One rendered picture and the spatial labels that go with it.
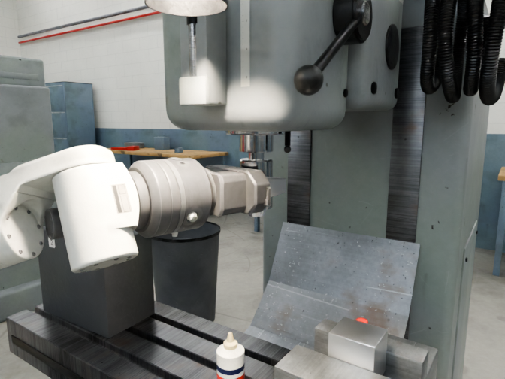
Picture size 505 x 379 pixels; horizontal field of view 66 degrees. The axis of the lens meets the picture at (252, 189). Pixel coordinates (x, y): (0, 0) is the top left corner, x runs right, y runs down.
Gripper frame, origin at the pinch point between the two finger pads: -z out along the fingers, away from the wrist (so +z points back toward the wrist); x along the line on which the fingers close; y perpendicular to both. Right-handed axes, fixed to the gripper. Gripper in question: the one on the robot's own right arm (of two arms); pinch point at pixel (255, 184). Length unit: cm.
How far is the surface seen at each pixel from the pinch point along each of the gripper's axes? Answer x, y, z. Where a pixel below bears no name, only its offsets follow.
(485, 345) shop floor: 26, 121, -212
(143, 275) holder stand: 30.4, 22.1, 3.0
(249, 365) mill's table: 4.3, 31.7, -2.9
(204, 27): -4.8, -18.6, 12.0
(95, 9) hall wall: 709, -210, -252
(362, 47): -8.2, -19.3, -12.5
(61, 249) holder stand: 40.2, 16.4, 15.4
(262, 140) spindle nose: -2.2, -6.4, 0.9
